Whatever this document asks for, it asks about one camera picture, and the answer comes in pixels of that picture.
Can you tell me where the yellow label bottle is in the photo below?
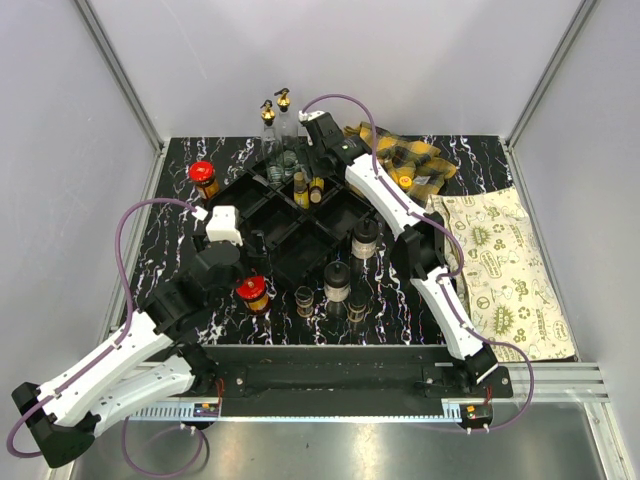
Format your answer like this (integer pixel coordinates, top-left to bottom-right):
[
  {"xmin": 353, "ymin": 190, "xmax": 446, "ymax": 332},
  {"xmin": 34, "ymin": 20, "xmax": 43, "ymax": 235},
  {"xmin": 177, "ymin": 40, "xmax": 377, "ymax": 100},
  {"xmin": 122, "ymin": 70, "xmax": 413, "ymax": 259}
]
[
  {"xmin": 309, "ymin": 177, "xmax": 325, "ymax": 204},
  {"xmin": 293, "ymin": 171, "xmax": 310, "ymax": 209}
]

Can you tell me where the clear oil bottle gold spout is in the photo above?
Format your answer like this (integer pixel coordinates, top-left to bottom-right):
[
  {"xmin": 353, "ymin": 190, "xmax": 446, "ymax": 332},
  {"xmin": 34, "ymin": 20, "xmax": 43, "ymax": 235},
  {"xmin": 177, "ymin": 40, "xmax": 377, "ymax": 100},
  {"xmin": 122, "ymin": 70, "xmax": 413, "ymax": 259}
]
[{"xmin": 274, "ymin": 87, "xmax": 298, "ymax": 180}]

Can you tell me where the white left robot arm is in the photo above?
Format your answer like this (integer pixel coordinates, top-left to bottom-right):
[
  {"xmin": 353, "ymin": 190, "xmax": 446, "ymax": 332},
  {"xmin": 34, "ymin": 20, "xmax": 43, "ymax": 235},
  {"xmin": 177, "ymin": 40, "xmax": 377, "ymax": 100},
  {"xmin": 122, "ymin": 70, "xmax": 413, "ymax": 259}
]
[{"xmin": 12, "ymin": 230, "xmax": 269, "ymax": 468}]

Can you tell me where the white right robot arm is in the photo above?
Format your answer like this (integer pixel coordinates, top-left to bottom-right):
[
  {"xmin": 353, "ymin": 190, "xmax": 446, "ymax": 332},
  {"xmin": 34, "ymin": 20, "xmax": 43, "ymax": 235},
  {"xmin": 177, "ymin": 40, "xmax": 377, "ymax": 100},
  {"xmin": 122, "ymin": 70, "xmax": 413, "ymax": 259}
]
[{"xmin": 298, "ymin": 111, "xmax": 498, "ymax": 397}]

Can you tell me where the red lid jar front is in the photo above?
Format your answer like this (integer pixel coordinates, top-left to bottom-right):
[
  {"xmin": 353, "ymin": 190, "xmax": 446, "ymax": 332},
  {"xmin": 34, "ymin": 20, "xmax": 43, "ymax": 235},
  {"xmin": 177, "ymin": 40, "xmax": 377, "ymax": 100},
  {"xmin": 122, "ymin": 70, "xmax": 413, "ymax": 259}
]
[{"xmin": 235, "ymin": 275, "xmax": 270, "ymax": 315}]

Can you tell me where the red lid jar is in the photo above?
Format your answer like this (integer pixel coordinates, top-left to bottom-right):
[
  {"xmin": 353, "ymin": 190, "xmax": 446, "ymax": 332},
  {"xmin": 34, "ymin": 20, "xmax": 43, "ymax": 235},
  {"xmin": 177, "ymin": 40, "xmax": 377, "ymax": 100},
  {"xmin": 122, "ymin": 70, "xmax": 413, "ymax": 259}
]
[
  {"xmin": 188, "ymin": 161, "xmax": 220, "ymax": 200},
  {"xmin": 235, "ymin": 275, "xmax": 270, "ymax": 315}
]

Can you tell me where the black compartment organizer tray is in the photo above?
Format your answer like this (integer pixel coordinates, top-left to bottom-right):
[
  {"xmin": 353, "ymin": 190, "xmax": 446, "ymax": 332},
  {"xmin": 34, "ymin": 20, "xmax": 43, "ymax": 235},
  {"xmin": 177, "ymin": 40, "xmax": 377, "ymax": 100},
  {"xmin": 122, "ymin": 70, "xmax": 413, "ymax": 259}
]
[{"xmin": 207, "ymin": 158, "xmax": 374, "ymax": 290}]

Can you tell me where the small glass jar left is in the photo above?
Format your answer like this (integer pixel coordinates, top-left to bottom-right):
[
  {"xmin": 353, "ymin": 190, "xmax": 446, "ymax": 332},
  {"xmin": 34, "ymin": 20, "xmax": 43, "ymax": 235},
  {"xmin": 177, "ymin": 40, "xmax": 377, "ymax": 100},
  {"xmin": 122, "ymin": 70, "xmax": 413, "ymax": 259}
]
[{"xmin": 294, "ymin": 286, "xmax": 315, "ymax": 318}]

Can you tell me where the small glass jar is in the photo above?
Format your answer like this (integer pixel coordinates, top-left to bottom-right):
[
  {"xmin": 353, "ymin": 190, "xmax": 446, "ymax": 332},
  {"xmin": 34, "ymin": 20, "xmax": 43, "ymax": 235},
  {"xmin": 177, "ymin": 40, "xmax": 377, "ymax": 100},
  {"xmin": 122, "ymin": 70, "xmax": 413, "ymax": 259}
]
[
  {"xmin": 347, "ymin": 291, "xmax": 368, "ymax": 323},
  {"xmin": 294, "ymin": 286, "xmax": 315, "ymax": 318}
]

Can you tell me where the red sauce bottle yellow cap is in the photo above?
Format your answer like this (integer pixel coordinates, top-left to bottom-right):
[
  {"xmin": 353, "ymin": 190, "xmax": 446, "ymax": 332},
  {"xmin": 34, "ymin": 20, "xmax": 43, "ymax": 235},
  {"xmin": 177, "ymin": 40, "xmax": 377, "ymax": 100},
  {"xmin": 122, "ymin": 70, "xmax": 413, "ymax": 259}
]
[{"xmin": 398, "ymin": 175, "xmax": 413, "ymax": 190}]

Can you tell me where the black top grinder front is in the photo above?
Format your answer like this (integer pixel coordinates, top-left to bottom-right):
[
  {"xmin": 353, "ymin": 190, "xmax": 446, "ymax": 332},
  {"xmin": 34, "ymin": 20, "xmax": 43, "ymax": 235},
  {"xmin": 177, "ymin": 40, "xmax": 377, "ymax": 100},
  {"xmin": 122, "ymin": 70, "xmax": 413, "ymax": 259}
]
[{"xmin": 324, "ymin": 261, "xmax": 350, "ymax": 302}]

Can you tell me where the black grinder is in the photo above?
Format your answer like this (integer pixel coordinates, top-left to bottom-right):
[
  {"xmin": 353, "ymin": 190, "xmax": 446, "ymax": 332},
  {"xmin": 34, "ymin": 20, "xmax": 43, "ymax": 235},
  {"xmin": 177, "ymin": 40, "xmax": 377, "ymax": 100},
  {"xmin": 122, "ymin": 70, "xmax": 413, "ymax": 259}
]
[
  {"xmin": 324, "ymin": 261, "xmax": 350, "ymax": 302},
  {"xmin": 351, "ymin": 218, "xmax": 379, "ymax": 260}
]

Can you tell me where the black top grinder back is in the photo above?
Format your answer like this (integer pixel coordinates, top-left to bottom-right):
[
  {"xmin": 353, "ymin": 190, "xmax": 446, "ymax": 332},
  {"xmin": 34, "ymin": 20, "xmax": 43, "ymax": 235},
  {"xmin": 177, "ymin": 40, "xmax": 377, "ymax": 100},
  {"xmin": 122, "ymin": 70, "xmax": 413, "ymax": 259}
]
[{"xmin": 351, "ymin": 218, "xmax": 379, "ymax": 260}]

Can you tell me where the yellow plaid cloth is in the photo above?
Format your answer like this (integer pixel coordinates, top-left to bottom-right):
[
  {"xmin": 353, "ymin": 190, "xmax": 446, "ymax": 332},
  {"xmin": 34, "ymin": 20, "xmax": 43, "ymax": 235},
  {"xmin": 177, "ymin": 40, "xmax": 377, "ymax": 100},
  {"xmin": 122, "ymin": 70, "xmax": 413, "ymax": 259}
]
[{"xmin": 376, "ymin": 127, "xmax": 457, "ymax": 207}]

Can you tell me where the red lid jar back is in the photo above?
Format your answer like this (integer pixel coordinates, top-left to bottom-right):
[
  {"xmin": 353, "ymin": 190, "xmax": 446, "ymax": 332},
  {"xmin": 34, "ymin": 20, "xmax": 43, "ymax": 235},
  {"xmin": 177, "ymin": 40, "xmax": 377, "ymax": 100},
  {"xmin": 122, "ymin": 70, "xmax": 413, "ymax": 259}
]
[{"xmin": 188, "ymin": 161, "xmax": 220, "ymax": 200}]

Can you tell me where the small glass jar right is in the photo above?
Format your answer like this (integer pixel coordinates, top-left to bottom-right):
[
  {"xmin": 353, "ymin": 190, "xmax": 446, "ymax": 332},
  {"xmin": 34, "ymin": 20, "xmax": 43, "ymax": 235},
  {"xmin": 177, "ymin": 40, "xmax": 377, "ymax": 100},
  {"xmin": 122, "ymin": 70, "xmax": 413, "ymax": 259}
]
[{"xmin": 347, "ymin": 291, "xmax": 368, "ymax": 323}]

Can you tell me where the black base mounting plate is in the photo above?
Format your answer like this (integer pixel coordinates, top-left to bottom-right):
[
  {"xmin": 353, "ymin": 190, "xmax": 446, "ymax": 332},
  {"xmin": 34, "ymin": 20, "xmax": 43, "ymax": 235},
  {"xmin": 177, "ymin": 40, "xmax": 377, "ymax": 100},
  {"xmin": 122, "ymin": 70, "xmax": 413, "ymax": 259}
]
[{"xmin": 204, "ymin": 345, "xmax": 513, "ymax": 422}]

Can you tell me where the cream printed cloth bag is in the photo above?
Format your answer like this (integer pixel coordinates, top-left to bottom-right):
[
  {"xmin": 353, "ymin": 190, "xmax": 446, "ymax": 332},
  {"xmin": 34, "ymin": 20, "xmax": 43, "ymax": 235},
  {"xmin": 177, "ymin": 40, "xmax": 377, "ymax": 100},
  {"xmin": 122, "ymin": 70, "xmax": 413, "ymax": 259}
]
[{"xmin": 426, "ymin": 187, "xmax": 576, "ymax": 362}]

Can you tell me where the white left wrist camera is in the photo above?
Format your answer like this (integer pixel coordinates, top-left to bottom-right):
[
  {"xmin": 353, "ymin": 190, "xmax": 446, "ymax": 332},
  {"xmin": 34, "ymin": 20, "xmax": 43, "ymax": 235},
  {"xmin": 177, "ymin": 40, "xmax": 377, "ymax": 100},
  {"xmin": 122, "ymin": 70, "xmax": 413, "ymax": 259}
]
[{"xmin": 192, "ymin": 205, "xmax": 243, "ymax": 247}]

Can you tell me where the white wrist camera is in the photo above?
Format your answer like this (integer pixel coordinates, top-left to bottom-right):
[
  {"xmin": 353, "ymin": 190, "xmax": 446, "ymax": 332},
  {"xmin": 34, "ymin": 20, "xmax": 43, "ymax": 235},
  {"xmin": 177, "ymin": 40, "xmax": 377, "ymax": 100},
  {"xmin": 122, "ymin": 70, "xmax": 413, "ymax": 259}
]
[
  {"xmin": 298, "ymin": 110, "xmax": 325, "ymax": 126},
  {"xmin": 192, "ymin": 205, "xmax": 243, "ymax": 247}
]

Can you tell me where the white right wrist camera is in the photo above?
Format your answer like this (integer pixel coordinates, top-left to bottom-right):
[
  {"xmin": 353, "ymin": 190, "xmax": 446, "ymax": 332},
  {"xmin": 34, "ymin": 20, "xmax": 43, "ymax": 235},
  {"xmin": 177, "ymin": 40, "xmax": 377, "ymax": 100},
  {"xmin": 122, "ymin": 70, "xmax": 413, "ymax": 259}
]
[{"xmin": 298, "ymin": 110, "xmax": 325, "ymax": 126}]

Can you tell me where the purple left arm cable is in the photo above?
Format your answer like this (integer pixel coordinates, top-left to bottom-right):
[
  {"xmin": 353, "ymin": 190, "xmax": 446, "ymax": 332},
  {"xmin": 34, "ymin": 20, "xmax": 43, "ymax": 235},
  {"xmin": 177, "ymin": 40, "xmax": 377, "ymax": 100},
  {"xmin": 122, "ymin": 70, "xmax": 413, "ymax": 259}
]
[{"xmin": 5, "ymin": 198, "xmax": 209, "ymax": 476}]

